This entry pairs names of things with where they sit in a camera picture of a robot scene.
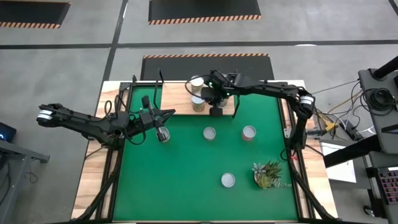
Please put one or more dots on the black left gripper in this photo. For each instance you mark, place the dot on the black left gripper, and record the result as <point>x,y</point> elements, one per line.
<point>147,121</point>

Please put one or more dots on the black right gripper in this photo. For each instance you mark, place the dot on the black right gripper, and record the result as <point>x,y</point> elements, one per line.
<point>222,91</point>

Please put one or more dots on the tall orange pineapple can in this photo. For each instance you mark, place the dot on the tall orange pineapple can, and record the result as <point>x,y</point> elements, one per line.
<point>197,101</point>

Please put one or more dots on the tall olive green can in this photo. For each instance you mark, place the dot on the tall olive green can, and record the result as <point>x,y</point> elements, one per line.
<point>196,83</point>

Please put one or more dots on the green peaches can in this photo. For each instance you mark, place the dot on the green peaches can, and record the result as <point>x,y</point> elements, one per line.
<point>168,133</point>

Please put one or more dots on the orange circle-patterned can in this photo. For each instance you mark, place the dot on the orange circle-patterned can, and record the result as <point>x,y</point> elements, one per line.
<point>249,132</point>

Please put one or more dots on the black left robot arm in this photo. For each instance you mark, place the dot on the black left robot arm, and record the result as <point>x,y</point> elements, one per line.
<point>81,121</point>

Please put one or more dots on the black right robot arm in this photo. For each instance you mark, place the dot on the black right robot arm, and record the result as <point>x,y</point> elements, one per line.
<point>270,89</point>

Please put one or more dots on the wooden shelf with black legs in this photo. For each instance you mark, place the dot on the wooden shelf with black legs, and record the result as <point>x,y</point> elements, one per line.
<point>177,99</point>

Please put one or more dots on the short yellow mushroom can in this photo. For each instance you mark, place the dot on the short yellow mushroom can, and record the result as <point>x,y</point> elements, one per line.
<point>209,133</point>

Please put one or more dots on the black hazard-striped floor mat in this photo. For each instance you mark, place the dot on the black hazard-striped floor mat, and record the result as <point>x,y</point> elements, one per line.
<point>202,9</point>
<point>28,11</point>
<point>174,67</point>

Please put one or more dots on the green table mat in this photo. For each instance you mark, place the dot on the green table mat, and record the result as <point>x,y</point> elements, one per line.
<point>186,199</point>

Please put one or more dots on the short salmon can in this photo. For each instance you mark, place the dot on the short salmon can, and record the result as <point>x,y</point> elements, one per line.
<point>228,180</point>

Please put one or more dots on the potted succulent plant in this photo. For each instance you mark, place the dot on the potted succulent plant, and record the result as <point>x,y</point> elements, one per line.
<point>267,177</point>

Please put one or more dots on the grey side desk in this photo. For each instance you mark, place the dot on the grey side desk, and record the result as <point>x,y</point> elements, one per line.
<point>21,152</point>

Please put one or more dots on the black desk support bar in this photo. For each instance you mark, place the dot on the black desk support bar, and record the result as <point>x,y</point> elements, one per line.
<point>351,151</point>

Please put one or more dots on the black device with blue light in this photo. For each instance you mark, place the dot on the black device with blue light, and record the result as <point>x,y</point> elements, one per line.
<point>7,132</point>

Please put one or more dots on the white paper sheet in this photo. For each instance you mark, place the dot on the white paper sheet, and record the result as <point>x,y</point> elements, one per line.
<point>342,172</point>

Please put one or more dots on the grey workstation desk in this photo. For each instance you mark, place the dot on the grey workstation desk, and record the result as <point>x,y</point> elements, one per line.
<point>367,79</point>

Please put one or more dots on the backlit purple keyboard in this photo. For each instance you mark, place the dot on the backlit purple keyboard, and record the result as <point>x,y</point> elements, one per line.
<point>391,186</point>

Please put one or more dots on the black aluminium table frame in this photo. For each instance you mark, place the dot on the black aluminium table frame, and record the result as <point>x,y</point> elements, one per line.
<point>115,186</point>

